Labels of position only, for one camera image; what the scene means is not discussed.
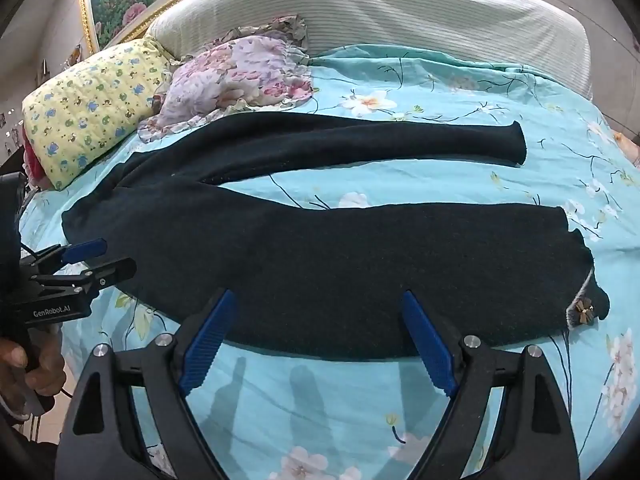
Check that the cream striped headboard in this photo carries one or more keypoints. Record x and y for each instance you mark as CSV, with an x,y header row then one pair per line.
x,y
400,10

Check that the turquoise floral bed sheet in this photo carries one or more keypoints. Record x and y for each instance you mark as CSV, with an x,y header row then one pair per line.
x,y
400,180

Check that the pale pink cloth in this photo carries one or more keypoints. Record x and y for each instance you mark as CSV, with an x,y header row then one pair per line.
x,y
627,147

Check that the black pants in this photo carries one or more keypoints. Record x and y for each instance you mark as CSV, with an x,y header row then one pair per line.
x,y
300,260

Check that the pink floral ruffled pillow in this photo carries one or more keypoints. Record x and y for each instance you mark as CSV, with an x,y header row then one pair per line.
x,y
235,75

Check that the red cloth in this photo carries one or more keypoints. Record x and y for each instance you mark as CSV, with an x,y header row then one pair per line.
x,y
34,160

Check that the person's left hand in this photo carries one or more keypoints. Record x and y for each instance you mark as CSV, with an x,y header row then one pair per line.
x,y
50,365

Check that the yellow patterned pillow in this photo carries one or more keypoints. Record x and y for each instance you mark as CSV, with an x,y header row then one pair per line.
x,y
95,105

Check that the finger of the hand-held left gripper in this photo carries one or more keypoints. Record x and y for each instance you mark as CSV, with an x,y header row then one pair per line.
x,y
87,248
112,270

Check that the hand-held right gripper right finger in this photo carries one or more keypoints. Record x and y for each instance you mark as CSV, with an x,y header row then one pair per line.
x,y
430,345

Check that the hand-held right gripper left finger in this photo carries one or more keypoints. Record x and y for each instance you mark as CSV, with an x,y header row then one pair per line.
x,y
207,345

